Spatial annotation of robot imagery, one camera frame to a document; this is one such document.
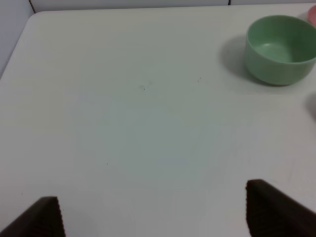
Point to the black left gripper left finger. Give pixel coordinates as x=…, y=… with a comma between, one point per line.
x=42, y=219

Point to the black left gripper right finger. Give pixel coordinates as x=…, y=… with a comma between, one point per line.
x=271, y=213

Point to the green bowl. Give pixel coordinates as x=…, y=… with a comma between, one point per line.
x=280, y=50

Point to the pink square plate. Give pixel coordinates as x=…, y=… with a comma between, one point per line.
x=312, y=15

